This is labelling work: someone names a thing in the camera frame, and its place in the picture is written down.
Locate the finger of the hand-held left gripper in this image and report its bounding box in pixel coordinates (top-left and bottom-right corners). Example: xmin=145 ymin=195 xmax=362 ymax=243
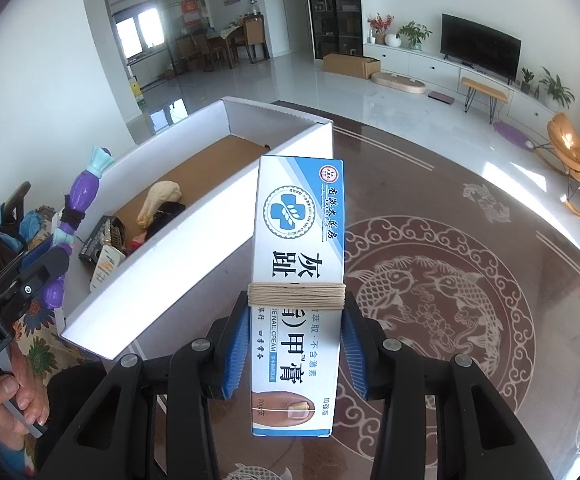
xmin=0 ymin=245 xmax=71 ymax=313
xmin=0 ymin=181 xmax=32 ymax=221

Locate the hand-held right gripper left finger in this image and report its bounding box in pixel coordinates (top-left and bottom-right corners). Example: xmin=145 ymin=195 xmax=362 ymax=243
xmin=35 ymin=305 xmax=253 ymax=480

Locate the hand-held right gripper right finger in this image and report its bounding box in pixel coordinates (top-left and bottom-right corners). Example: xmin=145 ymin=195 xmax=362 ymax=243
xmin=339 ymin=302 xmax=555 ymax=480

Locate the black printed box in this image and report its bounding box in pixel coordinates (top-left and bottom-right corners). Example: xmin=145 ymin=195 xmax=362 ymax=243
xmin=78 ymin=234 xmax=108 ymax=267

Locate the white lotion tube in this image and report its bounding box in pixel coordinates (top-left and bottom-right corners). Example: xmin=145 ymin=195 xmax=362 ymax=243
xmin=89 ymin=249 xmax=122 ymax=295

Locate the purple toy dumbbell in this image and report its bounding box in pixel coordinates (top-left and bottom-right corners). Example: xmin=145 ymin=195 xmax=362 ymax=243
xmin=44 ymin=146 xmax=116 ymax=311

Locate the white cardboard box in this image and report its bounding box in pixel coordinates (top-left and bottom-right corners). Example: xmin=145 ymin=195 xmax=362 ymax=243
xmin=60 ymin=97 xmax=335 ymax=361

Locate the cream knitted hat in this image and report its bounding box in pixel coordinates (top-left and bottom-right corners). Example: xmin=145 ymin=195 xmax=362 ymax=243
xmin=136 ymin=181 xmax=183 ymax=227

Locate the blue and white cream box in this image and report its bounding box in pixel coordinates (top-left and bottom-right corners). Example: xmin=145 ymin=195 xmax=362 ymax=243
xmin=248 ymin=155 xmax=347 ymax=438

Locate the black velvet bow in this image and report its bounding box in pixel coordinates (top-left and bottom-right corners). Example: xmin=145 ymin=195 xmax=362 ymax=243
xmin=145 ymin=201 xmax=187 ymax=241

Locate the brown patterned desktop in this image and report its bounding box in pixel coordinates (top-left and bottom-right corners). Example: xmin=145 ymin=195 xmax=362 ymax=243
xmin=135 ymin=100 xmax=580 ymax=480

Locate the person's left hand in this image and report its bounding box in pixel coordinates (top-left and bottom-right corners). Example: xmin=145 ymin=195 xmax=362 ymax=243
xmin=0 ymin=345 xmax=51 ymax=443

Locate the blue cloth bag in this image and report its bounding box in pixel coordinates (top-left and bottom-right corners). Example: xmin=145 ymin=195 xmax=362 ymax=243
xmin=0 ymin=204 xmax=53 ymax=251

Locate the floral patterned cloth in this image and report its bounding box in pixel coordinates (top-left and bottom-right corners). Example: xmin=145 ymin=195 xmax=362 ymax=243
xmin=15 ymin=280 xmax=102 ymax=376

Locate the wooden dining table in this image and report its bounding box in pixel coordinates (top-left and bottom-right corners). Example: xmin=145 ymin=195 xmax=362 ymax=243
xmin=205 ymin=30 xmax=251 ymax=68

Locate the beige oval cushion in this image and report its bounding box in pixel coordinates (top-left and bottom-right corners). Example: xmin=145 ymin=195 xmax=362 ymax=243
xmin=372 ymin=71 xmax=428 ymax=95

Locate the brown dining chair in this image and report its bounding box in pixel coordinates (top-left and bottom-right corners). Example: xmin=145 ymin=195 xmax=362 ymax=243
xmin=242 ymin=16 xmax=271 ymax=63

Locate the brown cardboard carton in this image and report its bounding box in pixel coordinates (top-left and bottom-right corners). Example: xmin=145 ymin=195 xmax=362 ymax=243
xmin=323 ymin=52 xmax=381 ymax=80

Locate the wooden bench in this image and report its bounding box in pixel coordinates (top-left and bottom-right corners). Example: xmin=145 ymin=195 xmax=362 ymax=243
xmin=461 ymin=77 xmax=510 ymax=123

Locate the orange lounge chair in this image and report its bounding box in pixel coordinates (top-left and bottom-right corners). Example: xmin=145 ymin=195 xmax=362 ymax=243
xmin=547 ymin=112 xmax=580 ymax=221

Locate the white television cabinet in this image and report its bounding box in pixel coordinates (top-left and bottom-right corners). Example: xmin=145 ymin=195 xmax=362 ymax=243
xmin=364 ymin=42 xmax=580 ymax=126

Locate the green potted plant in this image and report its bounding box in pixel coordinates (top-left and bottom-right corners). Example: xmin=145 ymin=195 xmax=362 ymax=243
xmin=397 ymin=21 xmax=433 ymax=51

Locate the red flower plant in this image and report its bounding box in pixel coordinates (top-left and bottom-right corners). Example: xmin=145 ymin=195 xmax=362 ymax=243
xmin=367 ymin=12 xmax=395 ymax=45

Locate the large leafy potted plant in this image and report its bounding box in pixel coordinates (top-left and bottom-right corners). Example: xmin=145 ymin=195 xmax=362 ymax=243
xmin=538 ymin=66 xmax=575 ymax=108

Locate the black television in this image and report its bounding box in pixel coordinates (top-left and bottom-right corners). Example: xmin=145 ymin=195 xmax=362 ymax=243
xmin=441 ymin=13 xmax=522 ymax=81

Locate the dark display cabinet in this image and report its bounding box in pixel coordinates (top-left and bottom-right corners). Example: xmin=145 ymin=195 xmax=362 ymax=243
xmin=304 ymin=0 xmax=365 ymax=61

